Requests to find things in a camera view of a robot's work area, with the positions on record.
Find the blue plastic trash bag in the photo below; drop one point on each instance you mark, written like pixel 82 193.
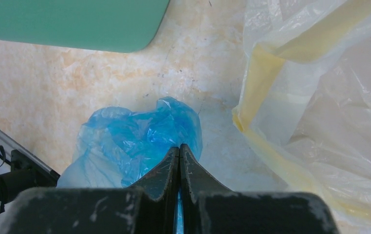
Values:
pixel 117 146

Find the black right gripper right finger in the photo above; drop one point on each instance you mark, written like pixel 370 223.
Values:
pixel 209 207

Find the green plastic trash bin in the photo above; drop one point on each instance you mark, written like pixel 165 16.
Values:
pixel 122 26

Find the clear yellow-edged plastic bag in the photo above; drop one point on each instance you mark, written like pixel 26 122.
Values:
pixel 305 103

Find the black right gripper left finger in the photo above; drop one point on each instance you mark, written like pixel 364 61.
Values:
pixel 148 206

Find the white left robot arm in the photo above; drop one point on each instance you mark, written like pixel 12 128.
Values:
pixel 25 173

